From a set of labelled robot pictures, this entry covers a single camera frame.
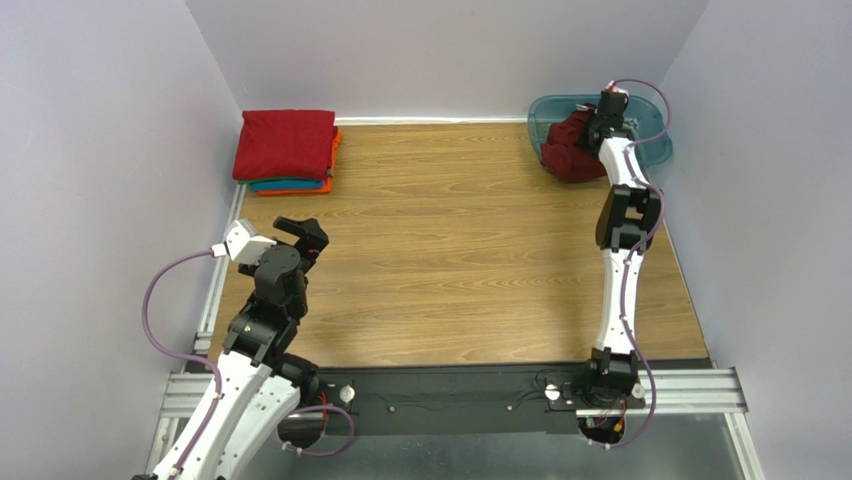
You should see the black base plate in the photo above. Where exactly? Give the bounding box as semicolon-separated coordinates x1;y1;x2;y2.
301;359;710;436

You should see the folded teal t shirt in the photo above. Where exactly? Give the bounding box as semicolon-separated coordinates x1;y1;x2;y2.
246;176;333;195

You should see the folded red t shirt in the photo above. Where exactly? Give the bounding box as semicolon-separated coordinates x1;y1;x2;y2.
232;109;336;180

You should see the teal plastic bin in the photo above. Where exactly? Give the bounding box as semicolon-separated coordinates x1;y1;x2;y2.
527;92;673;183

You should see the folded green t shirt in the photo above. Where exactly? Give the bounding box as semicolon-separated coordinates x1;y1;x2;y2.
237;176;281;185

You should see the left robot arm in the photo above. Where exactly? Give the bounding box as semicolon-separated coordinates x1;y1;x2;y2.
141;217;329;479

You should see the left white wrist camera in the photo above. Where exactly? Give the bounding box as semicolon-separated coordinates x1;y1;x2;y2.
223;219;277;265

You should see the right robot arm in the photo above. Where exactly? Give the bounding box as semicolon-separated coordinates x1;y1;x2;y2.
573;86;662;408

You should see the maroon t shirt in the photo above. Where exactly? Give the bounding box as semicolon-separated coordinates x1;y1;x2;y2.
541;103;607;183

